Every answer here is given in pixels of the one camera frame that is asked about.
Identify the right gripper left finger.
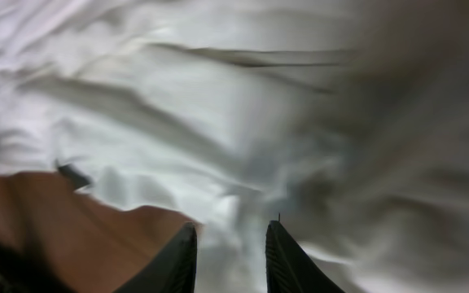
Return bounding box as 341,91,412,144
114,222,197,293

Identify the white t-shirt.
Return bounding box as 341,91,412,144
0,1,469,292

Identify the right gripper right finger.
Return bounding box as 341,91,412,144
265,221,344,293

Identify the black red garment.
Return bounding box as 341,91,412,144
0,244,73,293

